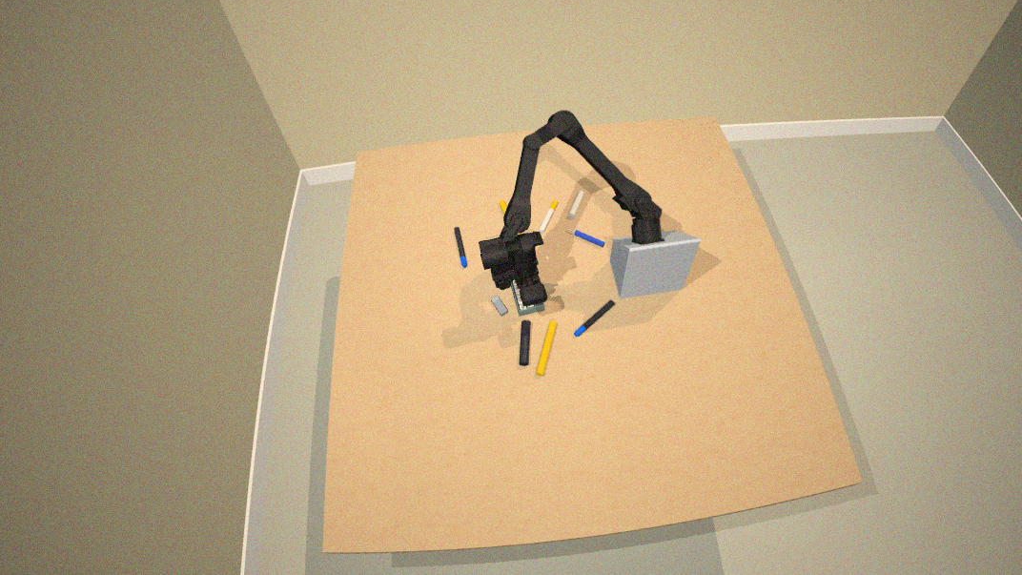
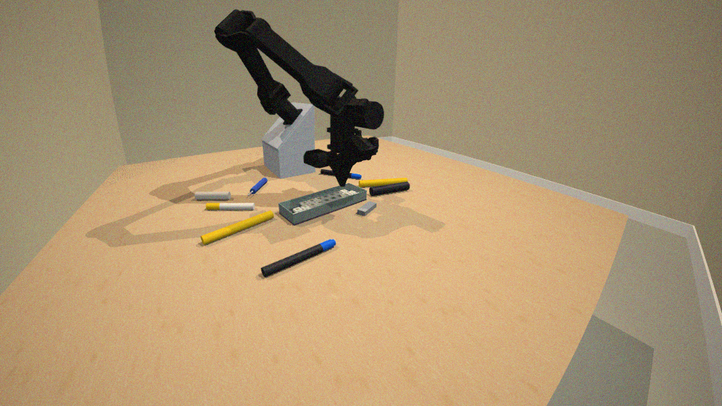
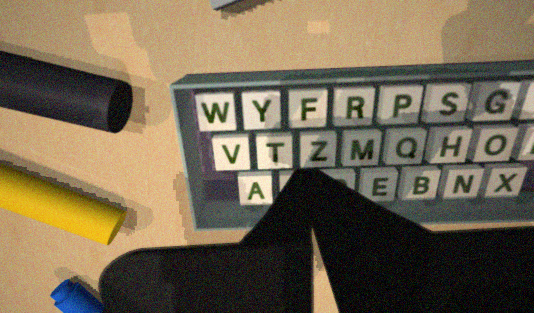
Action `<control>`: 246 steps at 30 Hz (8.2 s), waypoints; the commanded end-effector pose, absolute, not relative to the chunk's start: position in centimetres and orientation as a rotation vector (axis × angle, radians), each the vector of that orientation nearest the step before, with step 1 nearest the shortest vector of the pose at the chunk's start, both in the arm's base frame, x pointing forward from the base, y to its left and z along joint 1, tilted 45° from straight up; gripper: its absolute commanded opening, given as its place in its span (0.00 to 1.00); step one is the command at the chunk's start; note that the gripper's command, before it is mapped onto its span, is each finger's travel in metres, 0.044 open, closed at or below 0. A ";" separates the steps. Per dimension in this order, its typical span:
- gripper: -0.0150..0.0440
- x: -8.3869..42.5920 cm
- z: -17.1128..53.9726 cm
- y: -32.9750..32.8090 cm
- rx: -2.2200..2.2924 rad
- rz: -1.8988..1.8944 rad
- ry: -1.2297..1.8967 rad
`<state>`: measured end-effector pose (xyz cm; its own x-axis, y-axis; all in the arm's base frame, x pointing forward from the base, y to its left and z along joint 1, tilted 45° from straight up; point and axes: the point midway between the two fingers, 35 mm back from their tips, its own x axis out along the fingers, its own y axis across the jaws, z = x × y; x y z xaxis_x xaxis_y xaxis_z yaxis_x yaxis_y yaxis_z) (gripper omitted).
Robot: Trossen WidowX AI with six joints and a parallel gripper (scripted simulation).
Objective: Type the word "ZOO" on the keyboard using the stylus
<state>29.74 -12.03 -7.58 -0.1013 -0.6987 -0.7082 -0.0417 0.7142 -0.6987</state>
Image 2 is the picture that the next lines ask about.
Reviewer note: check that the black marker with blue cap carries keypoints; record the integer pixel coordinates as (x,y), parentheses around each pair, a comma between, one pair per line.
(296,258)
(351,175)

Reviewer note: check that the black cylinder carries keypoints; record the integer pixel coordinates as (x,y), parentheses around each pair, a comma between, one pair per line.
(389,188)

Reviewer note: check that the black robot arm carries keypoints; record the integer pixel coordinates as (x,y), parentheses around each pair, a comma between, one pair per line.
(243,33)

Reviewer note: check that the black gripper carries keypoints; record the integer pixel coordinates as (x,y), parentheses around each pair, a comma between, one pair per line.
(340,163)

